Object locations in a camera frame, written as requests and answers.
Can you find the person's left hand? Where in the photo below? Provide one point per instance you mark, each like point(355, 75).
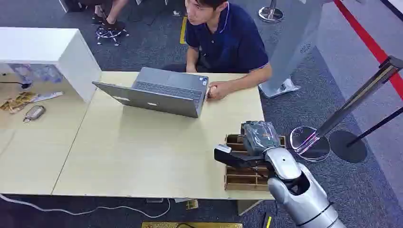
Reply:
point(219, 90)

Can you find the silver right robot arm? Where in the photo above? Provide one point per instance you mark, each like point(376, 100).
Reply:
point(302, 195)

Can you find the chrome stanchion with mirror base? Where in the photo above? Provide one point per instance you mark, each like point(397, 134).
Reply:
point(343, 110)

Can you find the white paper strip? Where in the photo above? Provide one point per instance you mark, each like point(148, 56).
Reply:
point(47, 96)

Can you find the grey laptop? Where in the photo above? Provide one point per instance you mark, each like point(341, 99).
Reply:
point(163, 94)

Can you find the yellow snack packet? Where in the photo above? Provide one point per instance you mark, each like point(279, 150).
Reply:
point(15, 102)

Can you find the grey standing pillar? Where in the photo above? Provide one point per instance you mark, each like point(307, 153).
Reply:
point(292, 47)

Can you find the wooden card box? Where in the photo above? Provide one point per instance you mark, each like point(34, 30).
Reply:
point(242, 179)

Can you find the chair star base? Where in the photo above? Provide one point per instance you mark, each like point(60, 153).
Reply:
point(108, 33)

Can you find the white cabinet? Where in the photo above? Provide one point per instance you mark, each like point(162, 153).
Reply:
point(72, 53)

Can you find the chrome stanchion base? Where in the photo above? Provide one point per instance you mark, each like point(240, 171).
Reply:
point(270, 14)

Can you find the person with black shoes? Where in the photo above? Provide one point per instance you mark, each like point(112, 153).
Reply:
point(111, 14)

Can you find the clear plastic bag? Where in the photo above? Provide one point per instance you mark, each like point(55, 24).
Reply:
point(41, 73)

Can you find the yellow floor tape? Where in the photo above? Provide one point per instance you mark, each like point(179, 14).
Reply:
point(183, 30)

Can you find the yellow floor mat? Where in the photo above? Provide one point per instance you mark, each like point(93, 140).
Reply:
point(163, 225)

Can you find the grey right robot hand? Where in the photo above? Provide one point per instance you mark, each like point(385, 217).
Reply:
point(259, 137)

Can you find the red floor tape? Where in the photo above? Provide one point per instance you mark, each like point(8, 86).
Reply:
point(368, 39)

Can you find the black stanchion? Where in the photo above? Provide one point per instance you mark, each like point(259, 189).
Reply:
point(348, 148)

